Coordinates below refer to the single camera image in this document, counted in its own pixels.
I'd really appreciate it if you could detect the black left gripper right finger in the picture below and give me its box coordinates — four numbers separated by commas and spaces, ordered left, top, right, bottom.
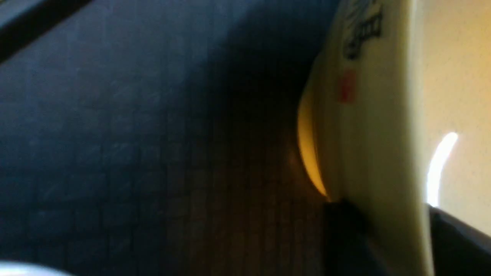
428, 206, 491, 276

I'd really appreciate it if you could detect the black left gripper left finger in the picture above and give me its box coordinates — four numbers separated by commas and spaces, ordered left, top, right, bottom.
322, 200, 380, 276

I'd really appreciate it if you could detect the white sauce dish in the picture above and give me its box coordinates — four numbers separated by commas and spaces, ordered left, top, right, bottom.
0, 261, 72, 276

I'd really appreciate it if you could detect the black serving tray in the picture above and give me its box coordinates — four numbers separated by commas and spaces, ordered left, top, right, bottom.
0, 0, 338, 276

